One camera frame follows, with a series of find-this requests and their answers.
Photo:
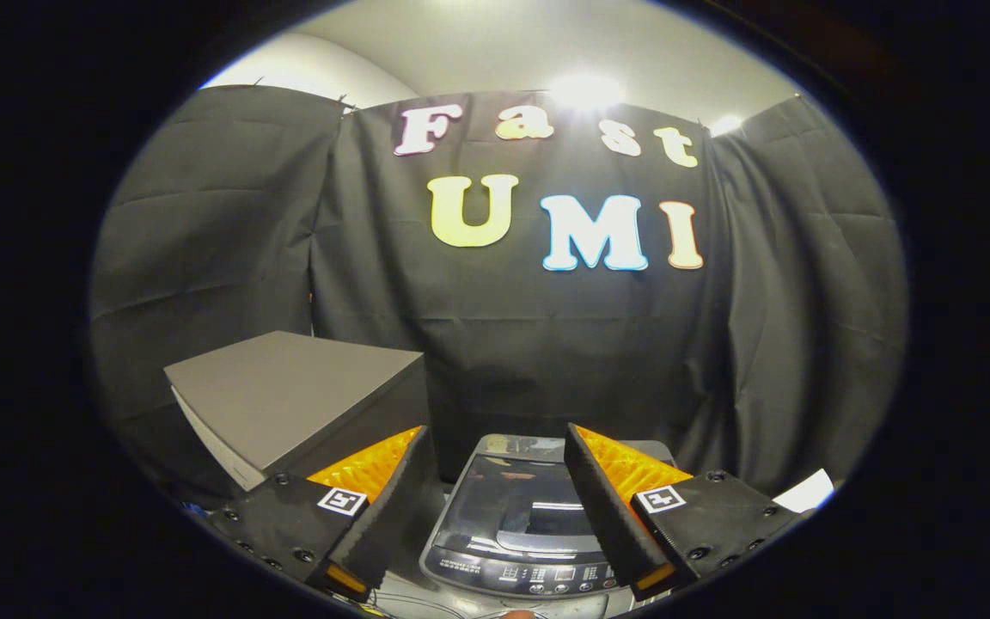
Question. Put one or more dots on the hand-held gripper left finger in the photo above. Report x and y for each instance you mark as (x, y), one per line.
(388, 511)

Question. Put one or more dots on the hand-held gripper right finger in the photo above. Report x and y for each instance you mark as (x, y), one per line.
(602, 511)

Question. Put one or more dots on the grey washing machine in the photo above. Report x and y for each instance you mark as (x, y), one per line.
(495, 574)

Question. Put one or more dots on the grey cabinet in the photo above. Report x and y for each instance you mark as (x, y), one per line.
(289, 395)

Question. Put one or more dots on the black backdrop cloth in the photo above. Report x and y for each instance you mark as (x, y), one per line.
(546, 344)

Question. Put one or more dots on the white paper sheet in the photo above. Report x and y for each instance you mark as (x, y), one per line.
(807, 492)

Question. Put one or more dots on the ceiling light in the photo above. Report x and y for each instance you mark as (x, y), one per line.
(585, 90)
(724, 125)

